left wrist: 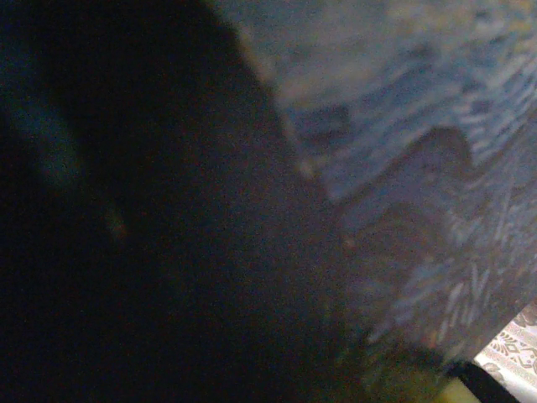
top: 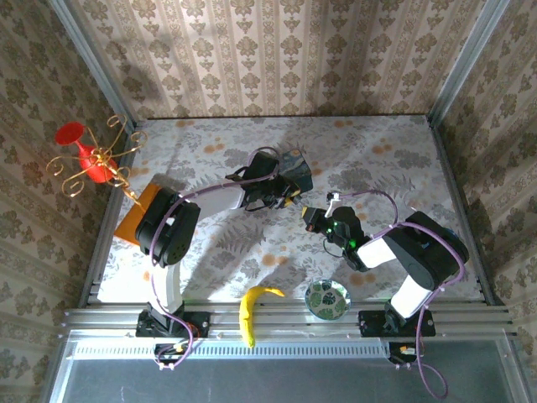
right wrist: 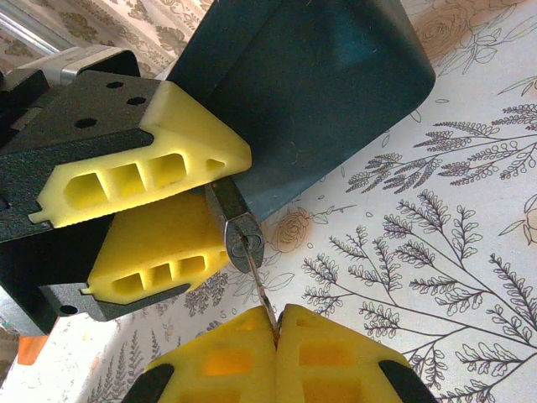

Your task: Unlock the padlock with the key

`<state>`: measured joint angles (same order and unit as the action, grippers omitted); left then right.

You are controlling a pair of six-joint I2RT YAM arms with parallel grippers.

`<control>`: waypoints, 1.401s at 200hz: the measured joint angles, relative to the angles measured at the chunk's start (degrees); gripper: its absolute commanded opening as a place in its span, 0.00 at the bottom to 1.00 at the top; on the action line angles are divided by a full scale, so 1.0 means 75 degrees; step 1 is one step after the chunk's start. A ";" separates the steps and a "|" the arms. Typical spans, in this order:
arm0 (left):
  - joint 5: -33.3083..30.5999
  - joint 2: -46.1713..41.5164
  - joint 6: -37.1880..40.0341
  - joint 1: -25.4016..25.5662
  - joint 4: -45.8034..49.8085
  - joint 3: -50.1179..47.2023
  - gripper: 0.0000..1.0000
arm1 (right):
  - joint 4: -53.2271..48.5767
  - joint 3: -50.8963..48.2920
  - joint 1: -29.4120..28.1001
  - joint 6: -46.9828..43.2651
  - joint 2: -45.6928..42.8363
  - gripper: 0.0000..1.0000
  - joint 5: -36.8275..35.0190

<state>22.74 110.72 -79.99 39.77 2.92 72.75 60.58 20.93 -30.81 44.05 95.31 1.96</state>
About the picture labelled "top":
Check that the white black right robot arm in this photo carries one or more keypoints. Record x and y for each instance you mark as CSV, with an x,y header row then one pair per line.
x,y
423,252

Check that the yellow banana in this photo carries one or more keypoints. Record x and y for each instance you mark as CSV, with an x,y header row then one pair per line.
x,y
245,315

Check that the aluminium mounting rail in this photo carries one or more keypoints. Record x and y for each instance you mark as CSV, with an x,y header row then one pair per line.
x,y
293,325

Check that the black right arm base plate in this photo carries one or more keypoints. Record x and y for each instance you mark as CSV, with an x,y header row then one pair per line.
x,y
369,326

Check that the leaf pattern bowl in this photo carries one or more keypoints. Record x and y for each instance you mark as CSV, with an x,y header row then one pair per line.
x,y
327,300

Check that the black connector bracket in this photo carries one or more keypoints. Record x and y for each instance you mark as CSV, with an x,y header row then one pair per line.
x,y
168,354
400,352

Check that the red vase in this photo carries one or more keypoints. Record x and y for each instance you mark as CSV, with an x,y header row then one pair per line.
x,y
67,134

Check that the floral patterned tablecloth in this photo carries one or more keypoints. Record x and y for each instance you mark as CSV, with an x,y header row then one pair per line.
x,y
235,134

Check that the aluminium frame post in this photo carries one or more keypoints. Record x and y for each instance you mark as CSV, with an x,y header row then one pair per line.
x,y
90,59
465,59

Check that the starry night print box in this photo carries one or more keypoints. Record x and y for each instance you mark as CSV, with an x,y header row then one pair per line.
x,y
300,172

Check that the orange wooden board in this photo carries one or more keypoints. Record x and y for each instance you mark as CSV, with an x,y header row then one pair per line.
x,y
130,226

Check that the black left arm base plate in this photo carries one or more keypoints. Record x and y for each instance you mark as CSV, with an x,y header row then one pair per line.
x,y
198,324

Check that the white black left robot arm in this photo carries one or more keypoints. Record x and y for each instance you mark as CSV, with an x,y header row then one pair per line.
x,y
172,289

